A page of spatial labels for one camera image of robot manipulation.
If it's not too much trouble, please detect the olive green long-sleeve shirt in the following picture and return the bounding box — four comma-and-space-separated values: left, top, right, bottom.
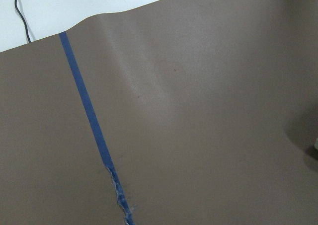
314, 138, 318, 151

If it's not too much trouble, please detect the brown paper table cover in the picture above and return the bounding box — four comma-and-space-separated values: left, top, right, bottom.
0, 0, 318, 225

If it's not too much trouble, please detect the thin black table cable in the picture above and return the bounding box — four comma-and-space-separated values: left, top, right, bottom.
8, 0, 32, 43

